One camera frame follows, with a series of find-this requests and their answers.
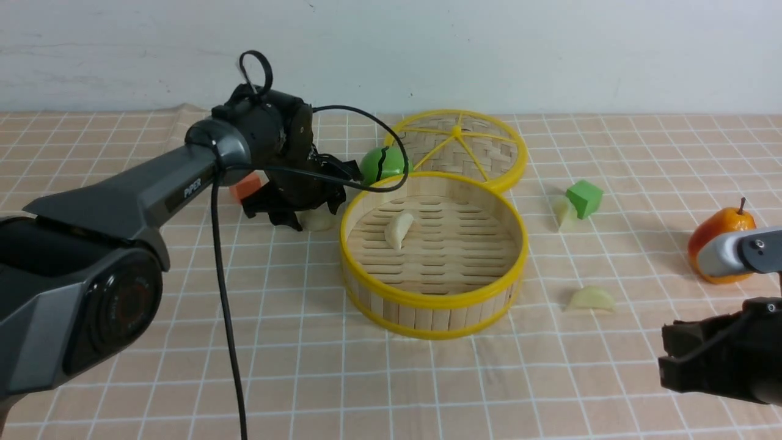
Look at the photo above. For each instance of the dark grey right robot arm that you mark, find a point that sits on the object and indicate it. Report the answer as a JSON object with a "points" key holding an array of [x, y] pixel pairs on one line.
{"points": [[736, 356]]}

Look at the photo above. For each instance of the beige checkered tablecloth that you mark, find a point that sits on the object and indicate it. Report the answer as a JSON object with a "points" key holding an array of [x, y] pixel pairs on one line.
{"points": [[315, 368]]}

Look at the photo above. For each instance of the grey camera on right wrist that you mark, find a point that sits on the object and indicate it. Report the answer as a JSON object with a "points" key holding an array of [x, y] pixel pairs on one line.
{"points": [[744, 252]]}

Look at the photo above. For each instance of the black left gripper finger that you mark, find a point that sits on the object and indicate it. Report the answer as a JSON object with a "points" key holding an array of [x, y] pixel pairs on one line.
{"points": [[288, 219]]}

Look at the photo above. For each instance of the woven bamboo steamer lid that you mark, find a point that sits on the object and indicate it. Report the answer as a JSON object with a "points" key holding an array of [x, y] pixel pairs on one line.
{"points": [[467, 143]]}

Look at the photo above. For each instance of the green foam cube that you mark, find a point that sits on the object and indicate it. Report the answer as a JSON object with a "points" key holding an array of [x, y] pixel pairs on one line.
{"points": [[585, 197]]}

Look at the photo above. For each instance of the orange foam cube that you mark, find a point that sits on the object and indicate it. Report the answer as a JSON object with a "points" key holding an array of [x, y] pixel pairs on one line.
{"points": [[246, 187]]}

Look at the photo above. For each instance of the pale dumpling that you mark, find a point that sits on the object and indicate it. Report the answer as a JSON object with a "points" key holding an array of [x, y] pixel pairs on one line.
{"points": [[397, 229], [317, 220]]}

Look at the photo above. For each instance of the green watermelon toy ball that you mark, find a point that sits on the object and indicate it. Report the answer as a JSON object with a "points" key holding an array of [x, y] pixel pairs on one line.
{"points": [[381, 163]]}

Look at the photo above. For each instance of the greenish dumpling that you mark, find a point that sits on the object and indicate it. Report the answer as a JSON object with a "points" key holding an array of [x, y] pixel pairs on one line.
{"points": [[565, 214], [591, 298]]}

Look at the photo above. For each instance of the bamboo steamer tray yellow rim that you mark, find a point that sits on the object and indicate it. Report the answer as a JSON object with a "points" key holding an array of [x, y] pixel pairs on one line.
{"points": [[461, 266]]}

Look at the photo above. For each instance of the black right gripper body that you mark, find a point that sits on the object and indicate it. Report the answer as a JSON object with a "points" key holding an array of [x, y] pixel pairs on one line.
{"points": [[736, 356]]}

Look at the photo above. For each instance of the orange red toy pear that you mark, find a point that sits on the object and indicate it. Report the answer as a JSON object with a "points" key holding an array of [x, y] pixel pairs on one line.
{"points": [[727, 220]]}

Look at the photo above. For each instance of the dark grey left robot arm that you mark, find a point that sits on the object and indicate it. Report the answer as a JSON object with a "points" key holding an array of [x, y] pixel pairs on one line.
{"points": [[82, 270]]}

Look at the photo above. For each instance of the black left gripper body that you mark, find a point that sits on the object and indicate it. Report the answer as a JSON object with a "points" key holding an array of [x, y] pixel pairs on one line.
{"points": [[299, 177]]}

